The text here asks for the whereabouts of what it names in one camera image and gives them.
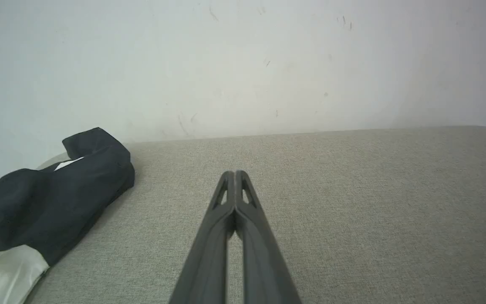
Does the grey fabric sofa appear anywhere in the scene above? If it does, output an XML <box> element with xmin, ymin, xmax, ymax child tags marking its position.
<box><xmin>24</xmin><ymin>125</ymin><xmax>486</xmax><ymax>304</ymax></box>

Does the black and white shirt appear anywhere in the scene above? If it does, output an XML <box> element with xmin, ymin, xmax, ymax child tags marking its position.
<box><xmin>0</xmin><ymin>127</ymin><xmax>136</xmax><ymax>304</ymax></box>

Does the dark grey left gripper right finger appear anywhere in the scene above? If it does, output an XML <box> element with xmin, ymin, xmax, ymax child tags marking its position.
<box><xmin>235</xmin><ymin>170</ymin><xmax>303</xmax><ymax>304</ymax></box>

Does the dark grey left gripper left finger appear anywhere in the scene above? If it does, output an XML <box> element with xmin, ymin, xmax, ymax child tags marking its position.
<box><xmin>169</xmin><ymin>171</ymin><xmax>236</xmax><ymax>304</ymax></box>

